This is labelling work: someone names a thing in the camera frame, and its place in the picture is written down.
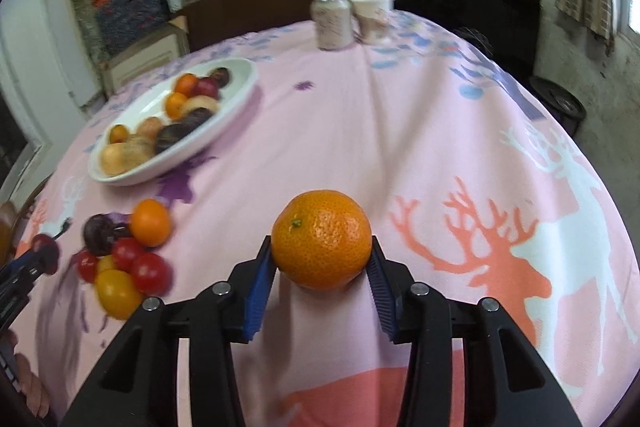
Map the person's left hand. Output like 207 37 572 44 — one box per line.
4 329 50 418

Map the white paper cup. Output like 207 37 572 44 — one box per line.
348 0 395 44

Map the small orange on plate middle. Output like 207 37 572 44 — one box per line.
164 92 188 121

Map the wooden chair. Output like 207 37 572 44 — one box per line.
1 176 49 265

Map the dark brown water chestnut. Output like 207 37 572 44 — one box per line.
154 122 193 155

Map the yellow tomato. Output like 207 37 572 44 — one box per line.
93 270 144 321

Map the large orange mandarin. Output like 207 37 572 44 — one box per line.
271 190 372 291

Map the pink drink can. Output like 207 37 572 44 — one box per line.
310 0 355 51

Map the framed picture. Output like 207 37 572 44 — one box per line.
104 15 190 98

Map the black round stool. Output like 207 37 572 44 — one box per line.
529 76 587 138

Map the small orange on plate left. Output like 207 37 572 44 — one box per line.
108 124 130 144

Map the small orange on plate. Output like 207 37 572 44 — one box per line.
164 92 188 121
108 124 130 144

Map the red cherry tomato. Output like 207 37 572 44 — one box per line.
130 253 172 296

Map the orange tangerine pile left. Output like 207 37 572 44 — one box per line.
174 72 200 98

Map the pink deer tablecloth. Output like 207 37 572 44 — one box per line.
15 12 639 426

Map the red plum on plate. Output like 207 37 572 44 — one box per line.
193 77 220 100

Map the yellow passion fruit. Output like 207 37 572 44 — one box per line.
122 135 155 171

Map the white oval plate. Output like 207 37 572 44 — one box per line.
87 57 258 186

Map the dark purple water chestnut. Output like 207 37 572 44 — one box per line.
180 107 214 131

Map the brown wooden board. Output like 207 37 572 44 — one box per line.
178 0 311 51

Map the pale yellow fruit on plate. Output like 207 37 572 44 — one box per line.
180 95 220 117

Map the small orange tangerine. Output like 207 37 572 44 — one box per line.
129 198 172 248

